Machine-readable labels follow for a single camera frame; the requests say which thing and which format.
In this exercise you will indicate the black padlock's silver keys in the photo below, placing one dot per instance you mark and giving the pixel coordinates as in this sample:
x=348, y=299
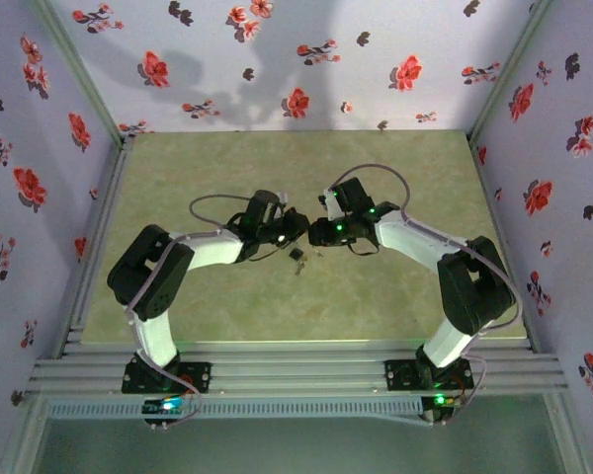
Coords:
x=299, y=269

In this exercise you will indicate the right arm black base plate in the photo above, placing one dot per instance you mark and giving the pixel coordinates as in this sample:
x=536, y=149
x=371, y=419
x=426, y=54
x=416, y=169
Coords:
x=398, y=375

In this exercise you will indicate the aluminium side rail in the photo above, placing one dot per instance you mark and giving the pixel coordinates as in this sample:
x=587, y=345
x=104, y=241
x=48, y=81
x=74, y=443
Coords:
x=495, y=207
x=101, y=222

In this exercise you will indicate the black padlock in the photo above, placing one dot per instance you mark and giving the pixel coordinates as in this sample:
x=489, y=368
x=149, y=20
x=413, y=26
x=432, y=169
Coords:
x=295, y=255

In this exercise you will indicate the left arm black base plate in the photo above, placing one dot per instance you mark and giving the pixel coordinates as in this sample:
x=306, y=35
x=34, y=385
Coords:
x=200, y=375

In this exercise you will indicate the aluminium corner post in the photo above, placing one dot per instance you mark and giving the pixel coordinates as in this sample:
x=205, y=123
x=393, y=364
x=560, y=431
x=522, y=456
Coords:
x=81, y=69
x=510, y=69

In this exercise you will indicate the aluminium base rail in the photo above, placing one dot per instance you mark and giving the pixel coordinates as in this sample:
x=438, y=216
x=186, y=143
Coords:
x=296, y=370

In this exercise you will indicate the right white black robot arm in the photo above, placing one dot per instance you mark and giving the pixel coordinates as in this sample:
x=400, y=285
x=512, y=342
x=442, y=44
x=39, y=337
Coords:
x=445, y=340

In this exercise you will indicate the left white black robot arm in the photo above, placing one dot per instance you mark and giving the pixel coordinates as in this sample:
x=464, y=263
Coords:
x=153, y=340

